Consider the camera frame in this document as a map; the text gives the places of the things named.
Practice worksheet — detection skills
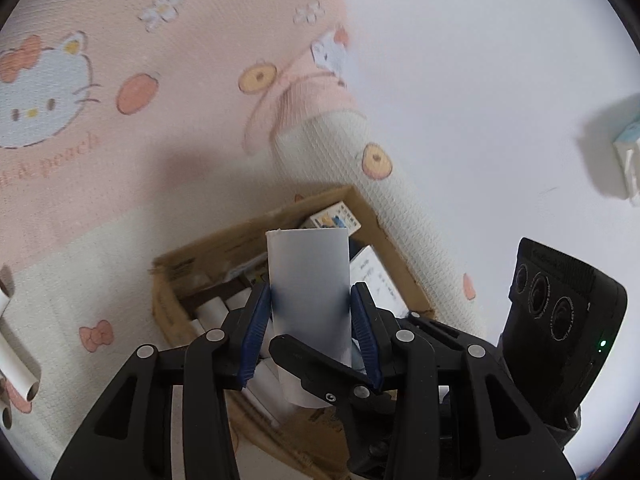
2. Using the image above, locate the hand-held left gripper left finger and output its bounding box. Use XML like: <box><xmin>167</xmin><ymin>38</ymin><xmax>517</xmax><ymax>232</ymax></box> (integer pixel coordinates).
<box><xmin>51</xmin><ymin>282</ymin><xmax>273</xmax><ymax>480</ymax></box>

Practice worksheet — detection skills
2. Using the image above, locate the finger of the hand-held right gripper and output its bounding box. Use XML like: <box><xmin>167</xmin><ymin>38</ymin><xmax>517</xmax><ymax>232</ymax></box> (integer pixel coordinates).
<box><xmin>269</xmin><ymin>333</ymin><xmax>398</xmax><ymax>480</ymax></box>
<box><xmin>407</xmin><ymin>311</ymin><xmax>501</xmax><ymax>356</ymax></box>

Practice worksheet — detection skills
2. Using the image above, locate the white and blue packet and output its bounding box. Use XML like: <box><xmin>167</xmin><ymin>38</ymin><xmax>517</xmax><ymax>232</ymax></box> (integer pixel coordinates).
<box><xmin>612</xmin><ymin>110</ymin><xmax>640</xmax><ymax>206</ymax></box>

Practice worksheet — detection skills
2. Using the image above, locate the small white box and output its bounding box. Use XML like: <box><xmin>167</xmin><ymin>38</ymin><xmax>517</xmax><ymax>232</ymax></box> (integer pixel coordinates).
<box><xmin>349</xmin><ymin>246</ymin><xmax>409</xmax><ymax>319</ymax></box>

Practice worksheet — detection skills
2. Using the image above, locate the pink cat print blanket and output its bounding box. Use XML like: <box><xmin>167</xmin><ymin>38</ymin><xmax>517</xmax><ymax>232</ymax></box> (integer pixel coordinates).
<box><xmin>0</xmin><ymin>0</ymin><xmax>488</xmax><ymax>480</ymax></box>

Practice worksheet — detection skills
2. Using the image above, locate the pile of white tubes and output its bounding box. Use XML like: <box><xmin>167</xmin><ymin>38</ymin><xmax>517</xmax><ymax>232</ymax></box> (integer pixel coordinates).
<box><xmin>0</xmin><ymin>265</ymin><xmax>42</xmax><ymax>431</ymax></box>

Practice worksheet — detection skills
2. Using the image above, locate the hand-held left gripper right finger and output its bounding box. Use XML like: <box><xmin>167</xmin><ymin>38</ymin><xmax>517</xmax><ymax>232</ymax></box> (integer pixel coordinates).
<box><xmin>349</xmin><ymin>282</ymin><xmax>576</xmax><ymax>480</ymax></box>

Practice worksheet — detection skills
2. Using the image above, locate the brown cardboard box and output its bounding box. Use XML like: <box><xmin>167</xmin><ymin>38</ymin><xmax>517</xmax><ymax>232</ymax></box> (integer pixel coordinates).
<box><xmin>149</xmin><ymin>185</ymin><xmax>437</xmax><ymax>480</ymax></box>

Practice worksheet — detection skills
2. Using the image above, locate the small colourful printed box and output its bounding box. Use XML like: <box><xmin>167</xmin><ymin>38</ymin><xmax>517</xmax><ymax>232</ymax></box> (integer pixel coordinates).
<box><xmin>309</xmin><ymin>202</ymin><xmax>362</xmax><ymax>237</ymax></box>

